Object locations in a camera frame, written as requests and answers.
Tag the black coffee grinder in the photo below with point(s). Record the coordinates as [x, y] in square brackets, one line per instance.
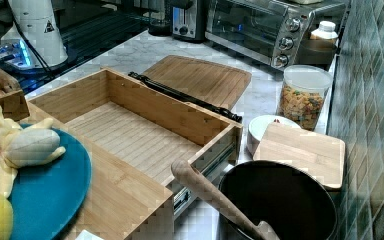
[159, 18]

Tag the wooden spoon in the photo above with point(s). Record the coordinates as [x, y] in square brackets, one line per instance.
[192, 179]

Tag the teal plate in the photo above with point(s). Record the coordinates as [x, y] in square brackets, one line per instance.
[45, 198]

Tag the black drawer handle bar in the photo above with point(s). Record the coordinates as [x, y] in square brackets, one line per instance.
[184, 97]

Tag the silver toaster oven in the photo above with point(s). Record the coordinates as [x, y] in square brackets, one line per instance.
[269, 31]

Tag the bamboo cutting board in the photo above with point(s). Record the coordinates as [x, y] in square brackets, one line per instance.
[214, 83]

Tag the black utensil holder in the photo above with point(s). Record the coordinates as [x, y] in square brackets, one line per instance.
[295, 205]

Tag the open bamboo drawer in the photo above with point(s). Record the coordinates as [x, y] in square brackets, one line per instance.
[145, 128]

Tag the clear cereal jar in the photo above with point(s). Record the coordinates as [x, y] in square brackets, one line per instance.
[303, 94]

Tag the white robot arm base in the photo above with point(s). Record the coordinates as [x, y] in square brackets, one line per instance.
[37, 40]

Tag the plush banana peel toy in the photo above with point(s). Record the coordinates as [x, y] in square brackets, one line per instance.
[22, 147]

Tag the teal canister with bamboo lid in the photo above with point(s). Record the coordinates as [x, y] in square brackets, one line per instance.
[319, 155]

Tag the white capped bottle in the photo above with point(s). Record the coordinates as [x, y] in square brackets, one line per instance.
[325, 31]

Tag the black silver toaster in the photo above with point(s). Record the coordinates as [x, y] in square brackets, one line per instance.
[189, 18]

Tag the bamboo drawer cabinet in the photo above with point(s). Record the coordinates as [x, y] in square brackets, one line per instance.
[122, 203]

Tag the small bamboo organizer box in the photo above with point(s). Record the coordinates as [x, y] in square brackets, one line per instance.
[12, 99]

